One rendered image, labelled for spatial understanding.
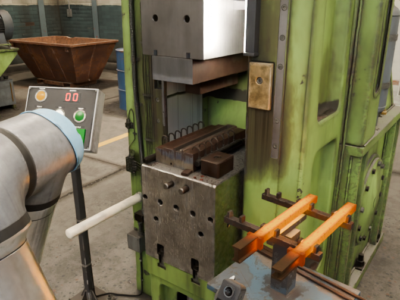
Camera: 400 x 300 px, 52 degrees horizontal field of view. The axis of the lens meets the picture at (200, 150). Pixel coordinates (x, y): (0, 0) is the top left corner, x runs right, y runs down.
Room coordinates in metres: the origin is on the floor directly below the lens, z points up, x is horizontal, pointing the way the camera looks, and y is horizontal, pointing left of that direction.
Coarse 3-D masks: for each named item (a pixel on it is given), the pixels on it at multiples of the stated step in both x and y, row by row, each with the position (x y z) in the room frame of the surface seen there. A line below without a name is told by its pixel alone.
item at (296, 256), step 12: (348, 204) 1.16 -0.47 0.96; (336, 216) 1.08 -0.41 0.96; (324, 228) 1.01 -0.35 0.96; (336, 228) 1.05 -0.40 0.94; (312, 240) 0.95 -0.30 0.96; (288, 252) 0.89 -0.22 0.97; (300, 252) 0.88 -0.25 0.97; (276, 264) 0.84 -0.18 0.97; (288, 264) 0.84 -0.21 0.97; (300, 264) 0.88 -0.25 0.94; (276, 276) 0.82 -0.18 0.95
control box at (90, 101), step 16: (32, 96) 1.83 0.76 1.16; (48, 96) 1.82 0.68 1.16; (64, 96) 1.80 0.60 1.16; (80, 96) 1.79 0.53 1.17; (96, 96) 1.78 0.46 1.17; (64, 112) 1.77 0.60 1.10; (96, 112) 1.76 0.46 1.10; (80, 128) 1.72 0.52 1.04; (96, 128) 1.74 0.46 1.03; (96, 144) 1.73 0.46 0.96
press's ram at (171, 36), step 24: (144, 0) 1.66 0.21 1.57; (168, 0) 1.59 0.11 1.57; (192, 0) 1.53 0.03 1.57; (216, 0) 1.56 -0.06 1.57; (240, 0) 1.70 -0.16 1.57; (144, 24) 1.66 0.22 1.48; (168, 24) 1.59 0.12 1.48; (192, 24) 1.53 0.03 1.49; (216, 24) 1.56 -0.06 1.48; (240, 24) 1.71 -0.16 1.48; (144, 48) 1.67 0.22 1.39; (168, 48) 1.59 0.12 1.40; (192, 48) 1.53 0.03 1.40; (216, 48) 1.56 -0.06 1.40; (240, 48) 1.71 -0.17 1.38
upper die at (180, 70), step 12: (156, 60) 1.63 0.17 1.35; (168, 60) 1.59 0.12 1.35; (180, 60) 1.56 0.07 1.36; (192, 60) 1.53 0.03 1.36; (204, 60) 1.59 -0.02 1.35; (216, 60) 1.66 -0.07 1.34; (228, 60) 1.73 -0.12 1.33; (240, 60) 1.81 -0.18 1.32; (156, 72) 1.63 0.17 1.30; (168, 72) 1.59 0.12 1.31; (180, 72) 1.56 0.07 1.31; (192, 72) 1.53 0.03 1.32; (204, 72) 1.59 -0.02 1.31; (216, 72) 1.66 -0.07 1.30; (228, 72) 1.73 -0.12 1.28; (192, 84) 1.53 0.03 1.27
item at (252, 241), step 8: (304, 200) 1.19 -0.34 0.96; (312, 200) 1.19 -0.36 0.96; (288, 208) 1.13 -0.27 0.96; (296, 208) 1.13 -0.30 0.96; (304, 208) 1.15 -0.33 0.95; (280, 216) 1.08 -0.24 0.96; (288, 216) 1.08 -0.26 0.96; (296, 216) 1.11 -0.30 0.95; (272, 224) 1.03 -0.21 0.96; (280, 224) 1.04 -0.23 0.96; (248, 232) 0.98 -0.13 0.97; (256, 232) 0.99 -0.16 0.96; (264, 232) 0.99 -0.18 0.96; (272, 232) 1.00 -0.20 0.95; (240, 240) 0.93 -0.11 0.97; (248, 240) 0.93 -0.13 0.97; (256, 240) 0.96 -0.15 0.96; (264, 240) 0.98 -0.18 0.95; (240, 248) 0.90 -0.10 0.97; (248, 248) 0.93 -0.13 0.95; (256, 248) 0.95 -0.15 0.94; (240, 256) 0.91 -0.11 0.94; (248, 256) 0.92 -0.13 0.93
